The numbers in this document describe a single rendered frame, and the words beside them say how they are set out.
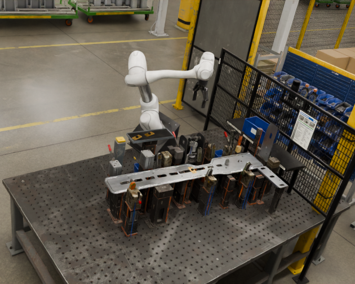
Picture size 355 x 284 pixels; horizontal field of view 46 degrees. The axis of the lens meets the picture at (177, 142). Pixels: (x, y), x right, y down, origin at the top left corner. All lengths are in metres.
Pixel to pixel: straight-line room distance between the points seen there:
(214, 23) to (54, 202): 3.50
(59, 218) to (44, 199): 0.25
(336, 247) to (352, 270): 0.31
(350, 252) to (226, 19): 3.17
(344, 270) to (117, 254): 2.43
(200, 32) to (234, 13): 0.72
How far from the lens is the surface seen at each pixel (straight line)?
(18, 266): 3.83
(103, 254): 2.92
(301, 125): 3.75
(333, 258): 4.61
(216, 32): 5.82
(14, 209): 3.64
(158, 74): 3.23
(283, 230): 3.50
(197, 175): 3.26
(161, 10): 10.07
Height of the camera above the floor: 2.80
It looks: 30 degrees down
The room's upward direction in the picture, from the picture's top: 11 degrees clockwise
